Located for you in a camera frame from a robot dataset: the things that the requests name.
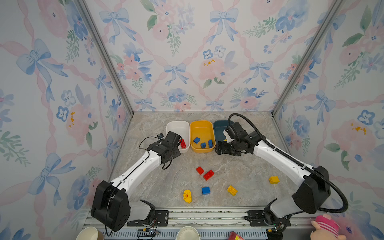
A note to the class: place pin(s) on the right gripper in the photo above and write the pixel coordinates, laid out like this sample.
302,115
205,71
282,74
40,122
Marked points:
223,151

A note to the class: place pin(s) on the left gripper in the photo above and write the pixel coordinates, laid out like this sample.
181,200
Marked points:
177,153

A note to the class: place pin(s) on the yellow plastic container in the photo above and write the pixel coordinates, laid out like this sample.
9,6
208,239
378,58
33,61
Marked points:
205,131

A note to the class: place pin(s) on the dark teal plastic container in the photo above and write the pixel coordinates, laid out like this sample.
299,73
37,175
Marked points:
219,128

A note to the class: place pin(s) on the white plastic container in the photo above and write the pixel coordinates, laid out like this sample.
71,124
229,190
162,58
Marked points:
181,128

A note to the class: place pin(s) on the small red lego brick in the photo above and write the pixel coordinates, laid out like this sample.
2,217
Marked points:
200,170

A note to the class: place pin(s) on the yellow lego brick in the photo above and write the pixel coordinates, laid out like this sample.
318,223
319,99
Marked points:
274,180
233,191

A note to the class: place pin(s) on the yellow duck lego piece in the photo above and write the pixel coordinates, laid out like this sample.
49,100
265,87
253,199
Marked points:
187,196

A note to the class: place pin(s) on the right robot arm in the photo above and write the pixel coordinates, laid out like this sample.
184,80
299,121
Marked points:
312,190

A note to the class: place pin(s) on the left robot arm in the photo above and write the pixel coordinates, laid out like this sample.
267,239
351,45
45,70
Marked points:
111,204

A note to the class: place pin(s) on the white bowl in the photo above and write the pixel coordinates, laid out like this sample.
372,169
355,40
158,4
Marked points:
188,233

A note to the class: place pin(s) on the red packet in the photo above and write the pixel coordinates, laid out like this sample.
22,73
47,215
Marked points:
234,236

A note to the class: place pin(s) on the paper cup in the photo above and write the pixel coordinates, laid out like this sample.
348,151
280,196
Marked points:
90,233

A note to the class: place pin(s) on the pink plush toy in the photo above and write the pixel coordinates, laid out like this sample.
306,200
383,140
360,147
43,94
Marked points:
326,229

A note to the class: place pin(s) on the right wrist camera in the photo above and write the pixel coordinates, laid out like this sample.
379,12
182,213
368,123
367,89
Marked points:
234,132

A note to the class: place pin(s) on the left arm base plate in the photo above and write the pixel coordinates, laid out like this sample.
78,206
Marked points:
158,218

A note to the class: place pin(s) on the aluminium mounting rail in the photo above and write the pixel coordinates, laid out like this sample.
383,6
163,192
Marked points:
217,217

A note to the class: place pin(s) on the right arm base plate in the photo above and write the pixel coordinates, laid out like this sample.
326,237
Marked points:
258,218

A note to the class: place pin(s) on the left aluminium corner post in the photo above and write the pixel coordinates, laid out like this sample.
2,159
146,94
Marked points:
94,32

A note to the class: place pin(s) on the aluminium corner post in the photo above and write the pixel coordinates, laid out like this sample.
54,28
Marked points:
330,16
94,32

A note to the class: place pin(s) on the right aluminium corner post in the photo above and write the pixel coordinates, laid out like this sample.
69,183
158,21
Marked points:
330,16

